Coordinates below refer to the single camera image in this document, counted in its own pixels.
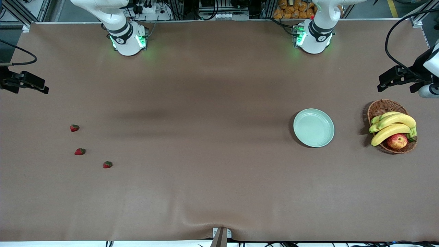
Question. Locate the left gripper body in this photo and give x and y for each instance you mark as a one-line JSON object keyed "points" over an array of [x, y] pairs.
{"points": [[419, 65]]}

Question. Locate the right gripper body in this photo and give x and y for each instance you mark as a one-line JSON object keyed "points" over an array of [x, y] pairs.
{"points": [[4, 79]]}

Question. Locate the red strawberry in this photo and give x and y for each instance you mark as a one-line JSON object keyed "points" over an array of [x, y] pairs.
{"points": [[107, 165], [80, 151], [74, 128]]}

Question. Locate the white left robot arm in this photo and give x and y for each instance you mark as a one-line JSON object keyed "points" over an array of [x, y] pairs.
{"points": [[313, 37]]}

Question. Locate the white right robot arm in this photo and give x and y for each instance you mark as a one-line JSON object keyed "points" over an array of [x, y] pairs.
{"points": [[127, 41]]}

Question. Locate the light green plate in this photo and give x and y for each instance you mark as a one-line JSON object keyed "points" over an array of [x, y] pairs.
{"points": [[313, 128]]}

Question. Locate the brown wicker basket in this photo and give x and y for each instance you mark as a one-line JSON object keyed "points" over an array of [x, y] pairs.
{"points": [[384, 108]]}

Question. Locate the small greenish yellow banana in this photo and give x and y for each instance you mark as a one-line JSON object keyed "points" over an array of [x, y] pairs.
{"points": [[377, 119]]}

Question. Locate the red yellow apple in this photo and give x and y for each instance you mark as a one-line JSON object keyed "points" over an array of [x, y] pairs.
{"points": [[397, 141]]}

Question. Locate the pile of orange buns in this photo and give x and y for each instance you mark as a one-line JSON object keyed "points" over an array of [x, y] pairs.
{"points": [[291, 10]]}

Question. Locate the white power strip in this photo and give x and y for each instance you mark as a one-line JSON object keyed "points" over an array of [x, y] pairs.
{"points": [[161, 15]]}

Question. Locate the white connector strip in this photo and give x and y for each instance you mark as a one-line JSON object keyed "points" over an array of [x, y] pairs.
{"points": [[223, 16]]}

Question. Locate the brown table cloth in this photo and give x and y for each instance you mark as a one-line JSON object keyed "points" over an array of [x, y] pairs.
{"points": [[205, 188]]}

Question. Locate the aluminium frame profile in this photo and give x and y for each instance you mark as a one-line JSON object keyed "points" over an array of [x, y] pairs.
{"points": [[420, 19], [20, 13]]}

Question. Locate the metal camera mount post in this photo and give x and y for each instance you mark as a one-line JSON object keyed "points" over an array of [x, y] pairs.
{"points": [[221, 238]]}

